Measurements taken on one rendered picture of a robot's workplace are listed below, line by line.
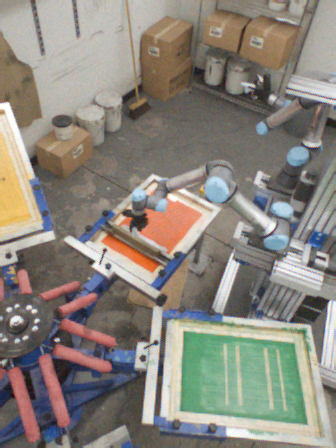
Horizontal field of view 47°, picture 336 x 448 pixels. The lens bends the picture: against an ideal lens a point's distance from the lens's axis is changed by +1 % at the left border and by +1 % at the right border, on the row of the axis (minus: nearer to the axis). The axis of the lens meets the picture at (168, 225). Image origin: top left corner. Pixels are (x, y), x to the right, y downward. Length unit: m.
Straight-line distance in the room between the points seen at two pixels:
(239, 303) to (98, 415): 1.31
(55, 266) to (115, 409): 1.33
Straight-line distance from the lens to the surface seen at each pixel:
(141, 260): 2.40
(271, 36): 4.96
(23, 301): 1.92
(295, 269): 2.27
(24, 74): 4.02
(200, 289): 3.44
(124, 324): 3.25
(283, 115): 2.41
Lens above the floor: 2.92
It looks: 50 degrees down
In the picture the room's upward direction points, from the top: 6 degrees clockwise
